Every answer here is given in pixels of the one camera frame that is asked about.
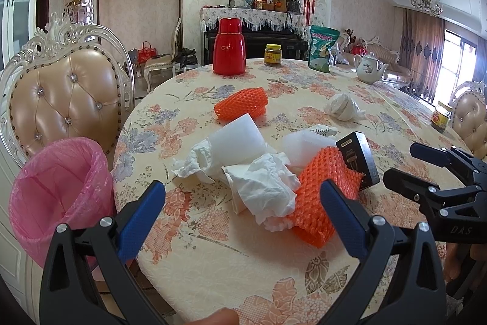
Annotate chandelier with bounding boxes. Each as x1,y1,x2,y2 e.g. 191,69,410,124
409,0,443,16

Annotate white tissue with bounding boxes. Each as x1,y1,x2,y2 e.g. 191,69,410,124
222,153,300,232

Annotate right tan ornate chair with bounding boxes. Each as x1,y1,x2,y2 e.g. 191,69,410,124
449,82,487,160

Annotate floral tablecloth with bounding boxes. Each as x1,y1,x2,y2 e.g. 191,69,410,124
112,59,463,324

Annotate black piano with lace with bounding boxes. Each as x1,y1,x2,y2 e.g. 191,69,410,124
200,7,308,64

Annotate red thermos bottle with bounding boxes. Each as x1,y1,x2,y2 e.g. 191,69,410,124
213,17,246,76

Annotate red handbag on floor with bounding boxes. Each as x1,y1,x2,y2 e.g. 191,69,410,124
137,41,157,64

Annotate orange foam net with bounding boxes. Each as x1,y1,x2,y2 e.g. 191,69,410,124
286,146,363,248
214,87,268,122

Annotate white floral teapot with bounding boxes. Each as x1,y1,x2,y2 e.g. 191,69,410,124
353,52,389,84

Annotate jar at table edge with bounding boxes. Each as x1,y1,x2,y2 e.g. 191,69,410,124
431,101,452,133

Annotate cream chair by piano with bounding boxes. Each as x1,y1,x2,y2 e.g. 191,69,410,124
144,17,182,92

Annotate crumpled tissue left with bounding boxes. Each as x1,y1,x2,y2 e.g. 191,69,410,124
172,139,215,184

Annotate white sofa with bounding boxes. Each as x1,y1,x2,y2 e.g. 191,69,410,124
335,30,411,87

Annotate tan leather ornate chair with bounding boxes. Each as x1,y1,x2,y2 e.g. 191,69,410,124
1,14,135,167

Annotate person's right hand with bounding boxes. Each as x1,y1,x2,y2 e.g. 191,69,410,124
442,242,487,285

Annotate white foam sheet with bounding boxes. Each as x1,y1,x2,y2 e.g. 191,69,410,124
208,114,267,166
282,130,336,168

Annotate green snack bag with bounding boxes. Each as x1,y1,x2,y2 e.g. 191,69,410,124
308,25,340,72

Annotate black small box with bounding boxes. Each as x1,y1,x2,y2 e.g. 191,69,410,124
336,131,380,191

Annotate brown curtain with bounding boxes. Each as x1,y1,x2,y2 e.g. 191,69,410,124
399,9,446,105

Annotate yellow lid glass jar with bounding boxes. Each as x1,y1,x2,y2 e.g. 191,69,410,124
264,44,282,66

